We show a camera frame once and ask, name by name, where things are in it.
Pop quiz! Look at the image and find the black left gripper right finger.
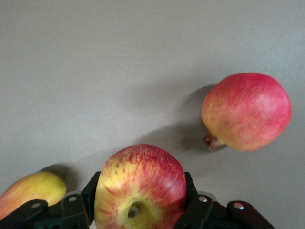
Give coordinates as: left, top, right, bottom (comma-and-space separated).
175, 171, 214, 229

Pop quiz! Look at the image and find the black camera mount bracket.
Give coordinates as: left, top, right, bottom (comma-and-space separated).
0, 199, 275, 229

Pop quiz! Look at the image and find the large table cover mat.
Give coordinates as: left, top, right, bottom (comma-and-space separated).
0, 0, 305, 229

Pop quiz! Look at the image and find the red yellow striped apple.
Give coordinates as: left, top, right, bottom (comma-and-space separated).
94, 144, 188, 229

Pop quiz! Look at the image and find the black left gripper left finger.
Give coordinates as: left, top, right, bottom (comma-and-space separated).
61, 171, 102, 229

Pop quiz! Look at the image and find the red round apple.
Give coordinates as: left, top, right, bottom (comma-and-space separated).
201, 73, 293, 152

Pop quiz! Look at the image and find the red yellow mango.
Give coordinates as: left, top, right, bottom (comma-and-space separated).
0, 171, 68, 220

